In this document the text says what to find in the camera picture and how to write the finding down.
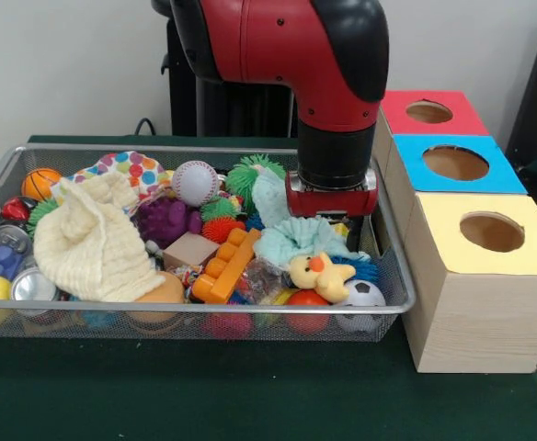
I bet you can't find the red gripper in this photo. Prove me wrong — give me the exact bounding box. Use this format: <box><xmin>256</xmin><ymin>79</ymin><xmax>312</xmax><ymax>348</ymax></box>
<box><xmin>284</xmin><ymin>169</ymin><xmax>381</xmax><ymax>252</ymax></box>

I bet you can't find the light blue muslin cloth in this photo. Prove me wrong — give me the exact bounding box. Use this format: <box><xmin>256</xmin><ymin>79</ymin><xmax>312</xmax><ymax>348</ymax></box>
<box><xmin>249</xmin><ymin>167</ymin><xmax>373</xmax><ymax>272</ymax></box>

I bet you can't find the yellow plush duck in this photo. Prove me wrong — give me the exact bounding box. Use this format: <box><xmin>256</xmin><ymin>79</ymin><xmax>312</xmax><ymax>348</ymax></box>
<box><xmin>289</xmin><ymin>251</ymin><xmax>357</xmax><ymax>304</ymax></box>

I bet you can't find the wooden box with three holes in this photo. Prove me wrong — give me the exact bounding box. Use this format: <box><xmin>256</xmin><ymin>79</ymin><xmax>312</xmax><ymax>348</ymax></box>
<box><xmin>371</xmin><ymin>89</ymin><xmax>537</xmax><ymax>374</ymax></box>

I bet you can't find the shallow mesh bin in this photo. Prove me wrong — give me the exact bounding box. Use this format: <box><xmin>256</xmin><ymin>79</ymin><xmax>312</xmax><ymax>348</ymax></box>
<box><xmin>0</xmin><ymin>142</ymin><xmax>417</xmax><ymax>344</ymax></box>

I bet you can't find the large green spiky ball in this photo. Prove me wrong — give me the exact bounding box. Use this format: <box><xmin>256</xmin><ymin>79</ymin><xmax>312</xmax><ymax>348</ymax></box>
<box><xmin>224</xmin><ymin>154</ymin><xmax>288</xmax><ymax>215</ymax></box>

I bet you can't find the orange toy building block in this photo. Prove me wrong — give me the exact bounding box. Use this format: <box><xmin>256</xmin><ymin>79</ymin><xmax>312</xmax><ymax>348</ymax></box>
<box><xmin>190</xmin><ymin>227</ymin><xmax>263</xmax><ymax>305</ymax></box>

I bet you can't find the plain wooden cube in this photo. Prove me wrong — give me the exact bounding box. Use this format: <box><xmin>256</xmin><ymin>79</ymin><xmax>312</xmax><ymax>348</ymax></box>
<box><xmin>162</xmin><ymin>232</ymin><xmax>222</xmax><ymax>272</ymax></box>

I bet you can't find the white toy baseball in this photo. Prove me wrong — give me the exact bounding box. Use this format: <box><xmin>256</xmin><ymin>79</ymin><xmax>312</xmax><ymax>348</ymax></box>
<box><xmin>170</xmin><ymin>160</ymin><xmax>220</xmax><ymax>208</ymax></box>

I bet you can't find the purple spiky rubber toy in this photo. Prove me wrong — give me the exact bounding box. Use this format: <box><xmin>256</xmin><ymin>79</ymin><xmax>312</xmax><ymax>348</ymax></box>
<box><xmin>135</xmin><ymin>197</ymin><xmax>204</xmax><ymax>249</ymax></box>

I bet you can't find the polka dot cloth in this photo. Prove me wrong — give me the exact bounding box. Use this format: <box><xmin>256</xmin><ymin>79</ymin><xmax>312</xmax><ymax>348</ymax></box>
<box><xmin>50</xmin><ymin>150</ymin><xmax>173</xmax><ymax>203</ymax></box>

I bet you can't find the cream muslin cloth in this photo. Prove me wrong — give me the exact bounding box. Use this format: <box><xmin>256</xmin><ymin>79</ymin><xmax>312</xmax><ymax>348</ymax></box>
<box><xmin>32</xmin><ymin>172</ymin><xmax>166</xmax><ymax>303</ymax></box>

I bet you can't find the small orange basketball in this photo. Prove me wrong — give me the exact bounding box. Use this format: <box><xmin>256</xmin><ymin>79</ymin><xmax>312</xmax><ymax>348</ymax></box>
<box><xmin>21</xmin><ymin>167</ymin><xmax>63</xmax><ymax>202</ymax></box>

